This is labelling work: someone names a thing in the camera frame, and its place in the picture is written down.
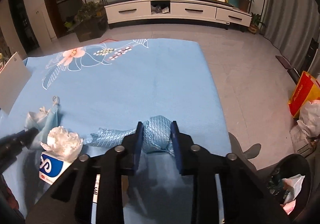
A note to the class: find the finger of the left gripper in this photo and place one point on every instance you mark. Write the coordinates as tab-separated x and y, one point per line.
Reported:
12	145

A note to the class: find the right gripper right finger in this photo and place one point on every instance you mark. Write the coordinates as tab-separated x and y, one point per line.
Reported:
225	190

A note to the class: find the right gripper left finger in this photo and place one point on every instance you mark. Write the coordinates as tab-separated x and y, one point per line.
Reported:
69	199

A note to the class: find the blue white toothpaste box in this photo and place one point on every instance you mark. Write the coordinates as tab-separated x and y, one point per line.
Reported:
51	167

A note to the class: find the light blue bag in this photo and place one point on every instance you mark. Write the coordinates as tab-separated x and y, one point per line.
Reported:
44	121

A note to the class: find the white tissue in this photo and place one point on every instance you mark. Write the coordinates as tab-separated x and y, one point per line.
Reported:
63	143

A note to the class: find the light blue quilted cloth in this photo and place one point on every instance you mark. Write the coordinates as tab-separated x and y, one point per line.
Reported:
156	136

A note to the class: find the pink plastic bag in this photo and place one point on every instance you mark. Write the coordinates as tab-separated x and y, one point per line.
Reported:
289	207

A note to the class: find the white blue snack bag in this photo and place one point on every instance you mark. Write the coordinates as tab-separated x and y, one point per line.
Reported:
293	186

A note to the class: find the black trash bin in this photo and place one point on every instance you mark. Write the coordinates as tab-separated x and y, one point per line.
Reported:
288	167

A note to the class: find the white cardboard box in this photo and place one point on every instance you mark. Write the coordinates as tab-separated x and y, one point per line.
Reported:
13	78

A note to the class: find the white plastic bag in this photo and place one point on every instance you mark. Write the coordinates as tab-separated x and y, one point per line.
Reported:
309	118

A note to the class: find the red yellow shopping bag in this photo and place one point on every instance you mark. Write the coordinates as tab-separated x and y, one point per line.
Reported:
307	89

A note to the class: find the blue floral tablecloth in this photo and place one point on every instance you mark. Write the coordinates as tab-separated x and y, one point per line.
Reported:
156	77

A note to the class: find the potted plant in planter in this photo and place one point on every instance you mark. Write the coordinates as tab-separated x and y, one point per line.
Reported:
92	21

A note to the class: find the grey curtain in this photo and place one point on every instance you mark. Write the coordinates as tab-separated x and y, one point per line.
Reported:
290	27

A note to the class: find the white TV cabinet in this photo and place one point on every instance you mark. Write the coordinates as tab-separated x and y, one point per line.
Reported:
193	10

